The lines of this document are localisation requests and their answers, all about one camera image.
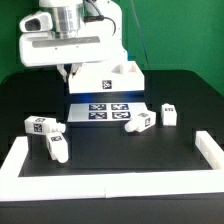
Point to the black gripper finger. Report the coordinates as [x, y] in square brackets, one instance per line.
[74, 68]
[62, 71]

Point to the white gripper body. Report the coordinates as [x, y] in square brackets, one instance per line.
[94, 43]

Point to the white square tabletop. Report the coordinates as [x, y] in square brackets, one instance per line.
[99, 77]

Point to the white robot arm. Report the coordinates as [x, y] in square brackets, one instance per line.
[72, 32]

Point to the white sheet with tags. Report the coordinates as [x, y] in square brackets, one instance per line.
[91, 112]

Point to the white U-shaped obstacle fence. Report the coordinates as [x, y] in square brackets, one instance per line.
[13, 187]

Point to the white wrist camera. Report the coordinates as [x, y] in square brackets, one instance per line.
[38, 22]

